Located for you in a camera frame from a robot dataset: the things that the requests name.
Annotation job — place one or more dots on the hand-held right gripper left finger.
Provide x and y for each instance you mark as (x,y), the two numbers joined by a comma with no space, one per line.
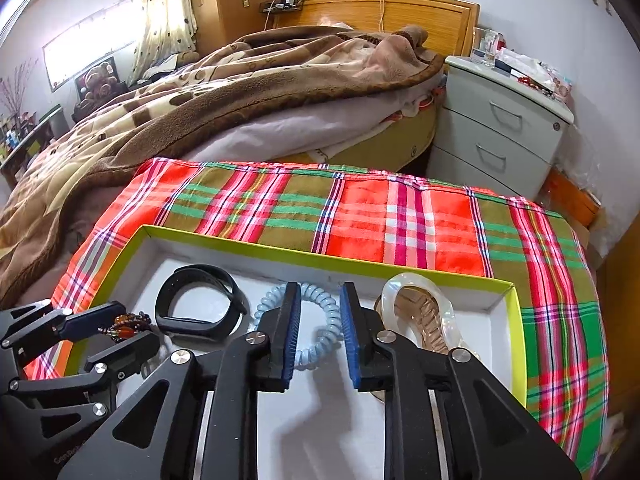
(292,340)

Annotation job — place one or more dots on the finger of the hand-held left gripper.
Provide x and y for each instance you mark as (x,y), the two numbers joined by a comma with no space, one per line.
(130,352)
(95,317)

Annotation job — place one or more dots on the clear hair claw clip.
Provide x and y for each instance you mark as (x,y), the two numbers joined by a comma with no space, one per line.
(440,305)

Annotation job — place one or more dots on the black wristband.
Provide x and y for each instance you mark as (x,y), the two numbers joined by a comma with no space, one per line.
(235,297)

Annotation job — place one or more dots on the lilac bed sheet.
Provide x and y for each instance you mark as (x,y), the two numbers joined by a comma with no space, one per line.
(280,130)

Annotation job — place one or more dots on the orange box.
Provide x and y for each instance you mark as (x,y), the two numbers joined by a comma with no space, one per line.
(570,200)

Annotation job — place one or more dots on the window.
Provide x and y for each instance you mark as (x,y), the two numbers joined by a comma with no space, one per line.
(90,45)

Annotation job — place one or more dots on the dresser with bottles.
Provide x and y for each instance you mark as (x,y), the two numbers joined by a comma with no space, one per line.
(30,150)

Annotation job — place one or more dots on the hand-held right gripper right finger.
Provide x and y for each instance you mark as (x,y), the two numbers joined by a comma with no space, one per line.
(350,340)

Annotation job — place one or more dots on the white box with yellow rim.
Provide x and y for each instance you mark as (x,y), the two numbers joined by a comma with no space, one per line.
(225,260)

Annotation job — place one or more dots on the brown wooden panel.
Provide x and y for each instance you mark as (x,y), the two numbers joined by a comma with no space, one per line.
(622,310)

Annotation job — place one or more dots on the pile of plastic packets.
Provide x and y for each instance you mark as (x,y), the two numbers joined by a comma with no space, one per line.
(535,75)

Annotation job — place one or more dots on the dried flower branches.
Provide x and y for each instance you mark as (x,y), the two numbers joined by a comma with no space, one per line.
(15,90)

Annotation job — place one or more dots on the white nightstand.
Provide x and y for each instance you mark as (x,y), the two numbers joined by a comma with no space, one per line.
(480,125)

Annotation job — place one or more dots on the teddy bear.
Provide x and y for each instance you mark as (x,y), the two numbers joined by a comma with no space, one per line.
(97,82)

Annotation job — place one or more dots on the clear glass cup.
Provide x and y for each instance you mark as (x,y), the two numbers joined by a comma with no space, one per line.
(487,47)

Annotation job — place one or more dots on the wooden wardrobe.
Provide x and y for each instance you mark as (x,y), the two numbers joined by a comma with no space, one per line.
(225,0)

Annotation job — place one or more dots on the brown patterned blanket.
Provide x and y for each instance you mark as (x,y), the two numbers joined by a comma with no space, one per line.
(200,85)

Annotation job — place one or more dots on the red green plaid cloth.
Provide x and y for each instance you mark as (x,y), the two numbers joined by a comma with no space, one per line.
(425,220)

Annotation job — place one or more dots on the power strip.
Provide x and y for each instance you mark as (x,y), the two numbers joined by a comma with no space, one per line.
(282,6)

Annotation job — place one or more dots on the dotted curtain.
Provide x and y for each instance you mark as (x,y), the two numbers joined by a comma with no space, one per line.
(165,10)

